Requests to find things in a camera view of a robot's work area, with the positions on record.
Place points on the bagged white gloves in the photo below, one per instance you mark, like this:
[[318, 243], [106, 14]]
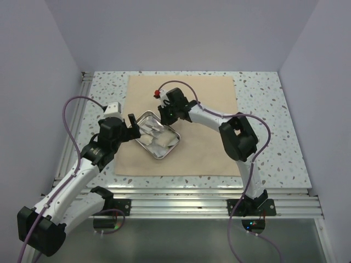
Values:
[[146, 139]]

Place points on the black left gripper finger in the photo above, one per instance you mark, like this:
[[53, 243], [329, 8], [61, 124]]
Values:
[[133, 133], [132, 120]]

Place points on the aluminium rail frame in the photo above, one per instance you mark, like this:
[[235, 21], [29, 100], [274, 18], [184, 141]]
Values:
[[281, 165]]

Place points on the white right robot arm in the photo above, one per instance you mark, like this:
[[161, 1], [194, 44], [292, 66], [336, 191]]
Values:
[[238, 137]]

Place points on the bagged gauze pad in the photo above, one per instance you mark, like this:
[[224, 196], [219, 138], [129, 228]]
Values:
[[165, 138]]

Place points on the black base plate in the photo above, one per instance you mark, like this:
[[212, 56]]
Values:
[[123, 205], [245, 208]]

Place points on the steel tweezers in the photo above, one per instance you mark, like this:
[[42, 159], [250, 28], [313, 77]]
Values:
[[153, 127]]

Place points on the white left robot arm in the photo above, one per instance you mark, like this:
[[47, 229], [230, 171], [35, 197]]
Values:
[[45, 226]]

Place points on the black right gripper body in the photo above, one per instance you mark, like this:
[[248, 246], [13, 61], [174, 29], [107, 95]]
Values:
[[176, 109]]

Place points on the steel instrument tray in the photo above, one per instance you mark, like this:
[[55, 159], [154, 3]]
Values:
[[155, 150]]

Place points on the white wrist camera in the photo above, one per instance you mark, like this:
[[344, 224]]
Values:
[[161, 96], [113, 109]]

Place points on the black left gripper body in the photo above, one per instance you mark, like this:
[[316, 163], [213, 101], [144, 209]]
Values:
[[123, 138]]

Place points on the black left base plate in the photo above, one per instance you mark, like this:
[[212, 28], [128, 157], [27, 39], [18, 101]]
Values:
[[123, 205]]

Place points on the beige cloth mat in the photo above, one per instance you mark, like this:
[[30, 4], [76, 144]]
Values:
[[200, 151]]

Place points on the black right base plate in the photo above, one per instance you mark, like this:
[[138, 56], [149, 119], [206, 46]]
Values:
[[245, 208]]

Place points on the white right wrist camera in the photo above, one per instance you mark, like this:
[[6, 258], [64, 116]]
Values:
[[161, 96]]

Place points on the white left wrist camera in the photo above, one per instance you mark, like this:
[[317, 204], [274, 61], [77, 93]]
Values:
[[113, 109]]

